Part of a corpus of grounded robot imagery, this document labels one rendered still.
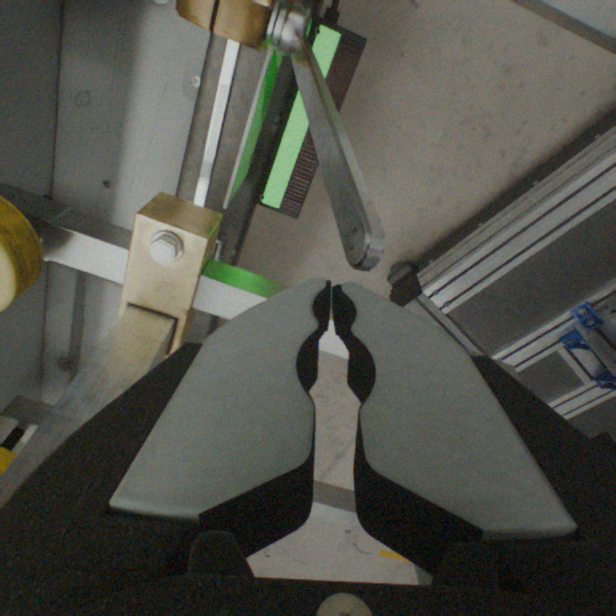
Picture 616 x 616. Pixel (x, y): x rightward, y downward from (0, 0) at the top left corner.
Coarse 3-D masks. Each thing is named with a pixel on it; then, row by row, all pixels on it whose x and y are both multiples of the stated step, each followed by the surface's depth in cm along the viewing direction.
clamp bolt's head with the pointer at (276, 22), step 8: (280, 0) 22; (296, 0) 27; (280, 8) 23; (272, 16) 22; (280, 16) 22; (272, 24) 22; (280, 24) 22; (272, 32) 23; (280, 32) 23; (272, 40) 23
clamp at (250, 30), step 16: (192, 0) 21; (208, 0) 21; (224, 0) 21; (240, 0) 21; (256, 0) 21; (272, 0) 21; (192, 16) 21; (208, 16) 21; (224, 16) 21; (240, 16) 21; (256, 16) 22; (224, 32) 21; (240, 32) 22; (256, 32) 22; (256, 48) 23
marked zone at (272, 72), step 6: (276, 60) 32; (270, 66) 29; (276, 66) 33; (270, 72) 31; (276, 72) 35; (270, 78) 32; (270, 84) 33; (264, 90) 31; (270, 90) 35; (264, 96) 32; (264, 102) 34; (264, 108) 35
